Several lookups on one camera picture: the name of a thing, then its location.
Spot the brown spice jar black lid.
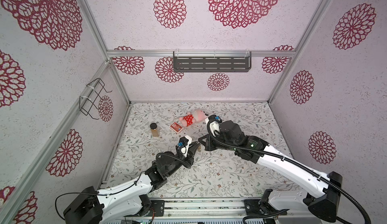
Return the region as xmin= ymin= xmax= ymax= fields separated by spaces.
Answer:
xmin=150 ymin=123 xmax=159 ymax=137

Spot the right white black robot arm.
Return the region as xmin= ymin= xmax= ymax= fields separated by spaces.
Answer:
xmin=199 ymin=115 xmax=371 ymax=224

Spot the black wire wall rack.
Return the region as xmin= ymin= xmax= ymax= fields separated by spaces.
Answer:
xmin=78 ymin=78 xmax=113 ymax=121

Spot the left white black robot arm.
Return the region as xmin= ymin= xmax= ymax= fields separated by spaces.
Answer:
xmin=59 ymin=141 xmax=200 ymax=224

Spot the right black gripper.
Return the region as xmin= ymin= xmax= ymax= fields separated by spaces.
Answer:
xmin=198 ymin=132 xmax=238 ymax=153

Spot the pink plush pig toy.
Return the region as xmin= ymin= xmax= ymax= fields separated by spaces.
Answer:
xmin=178 ymin=109 xmax=209 ymax=127

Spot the grey wall shelf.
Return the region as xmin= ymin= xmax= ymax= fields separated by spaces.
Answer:
xmin=172 ymin=51 xmax=252 ymax=73

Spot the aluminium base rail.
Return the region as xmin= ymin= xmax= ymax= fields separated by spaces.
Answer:
xmin=77 ymin=196 xmax=333 ymax=224

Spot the red playing card box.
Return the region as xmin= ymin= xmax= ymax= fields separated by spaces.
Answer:
xmin=169 ymin=122 xmax=184 ymax=133

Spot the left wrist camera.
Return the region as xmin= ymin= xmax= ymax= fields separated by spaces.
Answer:
xmin=176 ymin=135 xmax=192 ymax=157

